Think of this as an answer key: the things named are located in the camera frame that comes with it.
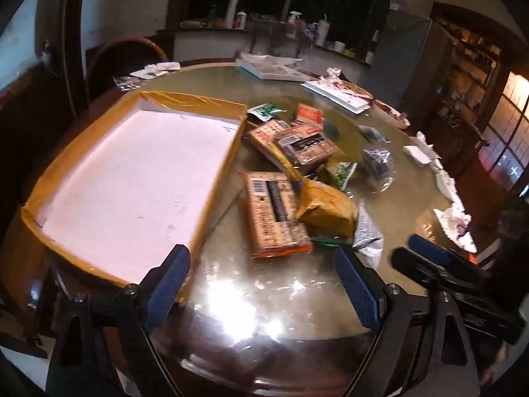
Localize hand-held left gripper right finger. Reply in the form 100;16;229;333
334;247;482;397

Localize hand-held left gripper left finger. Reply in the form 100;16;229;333
45;244;193;397

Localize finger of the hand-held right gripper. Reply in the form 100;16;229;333
390;247;459;294
407;234;488;282

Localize thin green strip packet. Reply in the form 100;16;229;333
310;236;352;249

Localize white printed snack packet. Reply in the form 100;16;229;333
353;198;385;267

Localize yellow snack bag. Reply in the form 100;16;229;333
295;176;359;238

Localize clear dark cookie packet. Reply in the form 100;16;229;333
361;146;395;193

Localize white-lined cardboard tray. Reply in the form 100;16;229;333
20;90;249;304

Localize large orange cracker packet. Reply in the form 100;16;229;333
242;171;312;259

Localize brown cracker packet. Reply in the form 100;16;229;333
277;126;337;174

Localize crumpled white tissue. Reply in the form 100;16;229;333
434;202;478;253
434;169;459;203
403;131;443;172

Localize green snack packet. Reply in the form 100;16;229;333
324;161;358;191
247;103;286;122

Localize small teal snack packet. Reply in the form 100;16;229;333
357;125;389;143

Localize lattice window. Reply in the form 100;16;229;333
475;72;529;197

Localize plate with food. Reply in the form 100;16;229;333
372;99;411;129

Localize dark wooden cabinet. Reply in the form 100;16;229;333
407;2;513;174

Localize white rectangular tray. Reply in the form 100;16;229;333
301;80;373;114

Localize small orange biscuit packet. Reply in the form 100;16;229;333
295;105;325;127

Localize grey refrigerator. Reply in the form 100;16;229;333
359;8;453;110

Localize crumpled red white wrapper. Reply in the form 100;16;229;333
320;67;344;87

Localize clear plastic wrappers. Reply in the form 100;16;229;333
112;76;143;92

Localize white paper scraps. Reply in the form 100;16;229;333
130;62;181;78

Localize wooden chair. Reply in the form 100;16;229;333
85;36;170;104

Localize flat white box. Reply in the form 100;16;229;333
235;53;319;81

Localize white tumbler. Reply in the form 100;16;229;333
316;14;331;48

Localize white paper roll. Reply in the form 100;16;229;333
225;0;240;29

